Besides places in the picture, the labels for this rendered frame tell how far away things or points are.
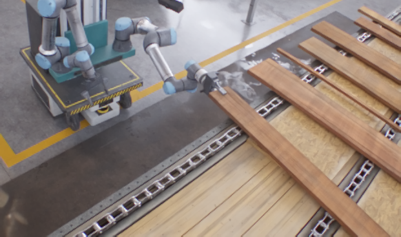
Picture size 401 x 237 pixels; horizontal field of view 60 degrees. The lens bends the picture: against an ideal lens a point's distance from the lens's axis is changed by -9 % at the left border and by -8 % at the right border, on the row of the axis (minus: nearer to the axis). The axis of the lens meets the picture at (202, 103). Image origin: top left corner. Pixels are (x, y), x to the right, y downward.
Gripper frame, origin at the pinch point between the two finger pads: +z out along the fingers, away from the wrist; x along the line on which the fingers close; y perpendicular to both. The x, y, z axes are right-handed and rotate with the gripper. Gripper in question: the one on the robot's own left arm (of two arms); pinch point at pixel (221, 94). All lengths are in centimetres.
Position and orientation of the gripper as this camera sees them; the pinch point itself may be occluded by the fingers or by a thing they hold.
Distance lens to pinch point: 210.7
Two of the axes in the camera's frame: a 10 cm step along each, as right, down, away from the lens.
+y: -7.8, 3.1, -5.4
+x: 1.6, -7.4, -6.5
